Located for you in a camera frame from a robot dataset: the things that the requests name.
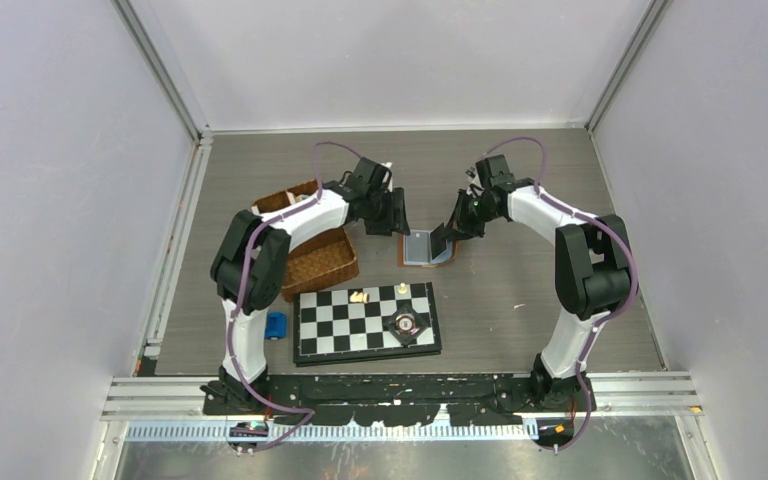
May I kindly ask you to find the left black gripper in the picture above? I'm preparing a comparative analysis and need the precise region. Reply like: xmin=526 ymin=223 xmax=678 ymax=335
xmin=365 ymin=187 xmax=410 ymax=237

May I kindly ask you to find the brown leather card holder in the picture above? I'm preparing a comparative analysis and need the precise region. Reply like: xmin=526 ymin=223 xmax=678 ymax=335
xmin=397 ymin=230 xmax=457 ymax=268

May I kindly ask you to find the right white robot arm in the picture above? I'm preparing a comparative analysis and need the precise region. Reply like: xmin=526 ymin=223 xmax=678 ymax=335
xmin=430 ymin=155 xmax=637 ymax=411

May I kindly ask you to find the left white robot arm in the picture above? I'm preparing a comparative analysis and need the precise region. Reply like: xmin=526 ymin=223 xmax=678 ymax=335
xmin=209 ymin=157 xmax=409 ymax=414

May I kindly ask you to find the brown woven basket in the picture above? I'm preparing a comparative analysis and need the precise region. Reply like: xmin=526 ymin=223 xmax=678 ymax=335
xmin=252 ymin=179 xmax=359 ymax=303

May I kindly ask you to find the fallen cream chess piece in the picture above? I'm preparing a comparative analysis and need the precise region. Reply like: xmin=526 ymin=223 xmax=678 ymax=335
xmin=349 ymin=290 xmax=370 ymax=304

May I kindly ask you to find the black red round object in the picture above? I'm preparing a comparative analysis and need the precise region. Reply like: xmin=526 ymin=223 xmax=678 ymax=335
xmin=384 ymin=304 xmax=428 ymax=347

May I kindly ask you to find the black white chessboard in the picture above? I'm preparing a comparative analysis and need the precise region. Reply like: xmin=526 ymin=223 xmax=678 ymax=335
xmin=293 ymin=282 xmax=442 ymax=367

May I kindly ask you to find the blue yellow toy truck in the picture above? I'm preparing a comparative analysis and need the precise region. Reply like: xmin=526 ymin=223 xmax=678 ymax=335
xmin=264 ymin=312 xmax=288 ymax=340

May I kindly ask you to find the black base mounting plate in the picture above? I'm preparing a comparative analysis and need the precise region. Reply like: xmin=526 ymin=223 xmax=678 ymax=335
xmin=200 ymin=374 xmax=596 ymax=427

